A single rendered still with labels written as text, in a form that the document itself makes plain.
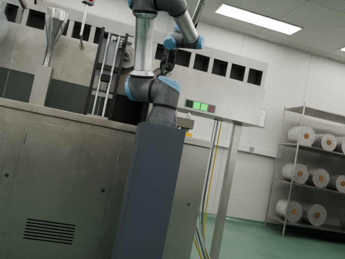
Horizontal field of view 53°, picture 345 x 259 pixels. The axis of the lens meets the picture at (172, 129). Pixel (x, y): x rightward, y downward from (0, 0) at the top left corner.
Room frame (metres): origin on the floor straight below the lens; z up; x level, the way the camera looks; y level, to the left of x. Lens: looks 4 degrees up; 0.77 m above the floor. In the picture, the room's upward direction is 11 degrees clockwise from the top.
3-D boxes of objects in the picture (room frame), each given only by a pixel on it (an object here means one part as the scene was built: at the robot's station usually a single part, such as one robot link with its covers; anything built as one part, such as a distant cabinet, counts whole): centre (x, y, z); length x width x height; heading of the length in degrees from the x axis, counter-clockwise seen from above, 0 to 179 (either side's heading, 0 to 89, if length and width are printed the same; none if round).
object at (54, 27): (2.17, 0.86, 1.19); 0.14 x 0.14 x 0.57
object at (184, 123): (2.43, -0.01, 1.00); 0.40 x 0.16 x 0.06; 13
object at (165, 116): (1.63, 0.06, 0.95); 0.15 x 0.15 x 0.10
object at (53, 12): (2.17, 0.86, 1.50); 0.14 x 0.14 x 0.06
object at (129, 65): (2.30, 0.40, 1.34); 0.25 x 0.14 x 0.14; 13
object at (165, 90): (1.64, 0.06, 1.07); 0.13 x 0.12 x 0.14; 70
